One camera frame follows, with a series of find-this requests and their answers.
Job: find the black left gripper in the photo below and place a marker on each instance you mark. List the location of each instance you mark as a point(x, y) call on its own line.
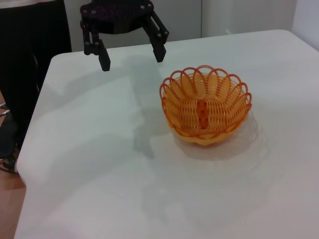
point(117, 15)

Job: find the orange woven plastic basket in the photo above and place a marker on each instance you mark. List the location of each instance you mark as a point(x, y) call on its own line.
point(189, 112)

